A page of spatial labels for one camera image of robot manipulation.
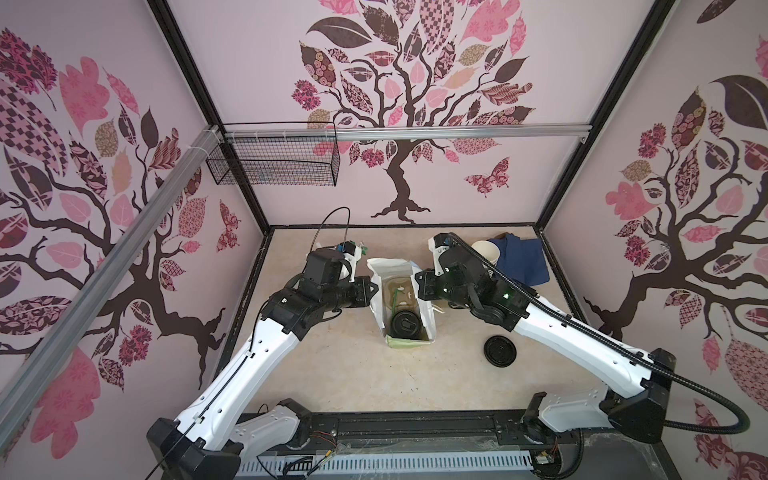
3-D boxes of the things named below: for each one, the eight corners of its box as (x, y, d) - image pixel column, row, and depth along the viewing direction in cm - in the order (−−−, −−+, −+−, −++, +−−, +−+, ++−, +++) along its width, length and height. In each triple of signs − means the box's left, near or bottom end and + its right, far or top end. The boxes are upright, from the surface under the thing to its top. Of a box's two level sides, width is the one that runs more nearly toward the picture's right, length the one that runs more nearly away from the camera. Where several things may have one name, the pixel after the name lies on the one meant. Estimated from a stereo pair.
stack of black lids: (487, 367, 85) (490, 363, 83) (481, 340, 91) (483, 335, 88) (516, 367, 85) (520, 363, 83) (508, 340, 91) (512, 335, 88)
